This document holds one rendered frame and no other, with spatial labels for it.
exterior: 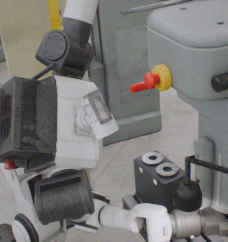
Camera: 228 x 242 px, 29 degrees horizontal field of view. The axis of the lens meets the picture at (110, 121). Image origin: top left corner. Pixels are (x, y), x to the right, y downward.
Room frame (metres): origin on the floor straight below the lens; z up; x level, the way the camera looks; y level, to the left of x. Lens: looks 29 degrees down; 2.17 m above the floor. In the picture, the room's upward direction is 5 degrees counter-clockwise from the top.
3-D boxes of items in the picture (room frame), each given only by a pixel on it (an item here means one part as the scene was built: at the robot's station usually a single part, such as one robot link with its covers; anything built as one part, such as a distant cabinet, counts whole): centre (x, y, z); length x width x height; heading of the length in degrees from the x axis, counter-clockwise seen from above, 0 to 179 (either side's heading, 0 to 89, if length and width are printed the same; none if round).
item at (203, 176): (0.96, -0.24, 1.45); 0.04 x 0.04 x 0.21; 21
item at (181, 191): (0.84, -0.17, 1.48); 0.07 x 0.07 x 0.06
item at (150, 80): (0.91, -0.10, 1.76); 0.04 x 0.03 x 0.04; 21
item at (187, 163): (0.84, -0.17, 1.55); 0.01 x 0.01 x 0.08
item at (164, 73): (0.92, -0.13, 1.76); 0.06 x 0.02 x 0.06; 21
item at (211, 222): (1.00, -0.25, 1.24); 0.13 x 0.12 x 0.10; 3
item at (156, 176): (1.46, -0.18, 1.04); 0.22 x 0.12 x 0.20; 28
